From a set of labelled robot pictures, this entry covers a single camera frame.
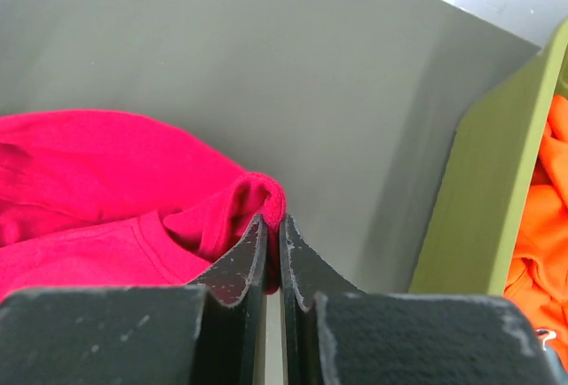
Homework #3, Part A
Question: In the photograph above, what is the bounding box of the red t shirt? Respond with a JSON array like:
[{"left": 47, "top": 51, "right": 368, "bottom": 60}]
[{"left": 1, "top": 110, "right": 286, "bottom": 295}]

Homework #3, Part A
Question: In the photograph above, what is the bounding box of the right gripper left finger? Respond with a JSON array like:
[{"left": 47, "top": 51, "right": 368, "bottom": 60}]
[{"left": 1, "top": 216, "right": 268, "bottom": 384}]

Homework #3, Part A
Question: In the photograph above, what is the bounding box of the orange t shirt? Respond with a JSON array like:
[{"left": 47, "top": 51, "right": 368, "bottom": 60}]
[{"left": 502, "top": 94, "right": 568, "bottom": 337}]

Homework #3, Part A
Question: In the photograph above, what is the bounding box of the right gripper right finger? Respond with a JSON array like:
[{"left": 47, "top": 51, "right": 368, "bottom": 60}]
[{"left": 279, "top": 216, "right": 562, "bottom": 384}]

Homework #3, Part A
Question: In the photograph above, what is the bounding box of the olive green plastic bin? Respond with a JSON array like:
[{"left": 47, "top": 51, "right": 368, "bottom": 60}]
[{"left": 409, "top": 22, "right": 567, "bottom": 295}]

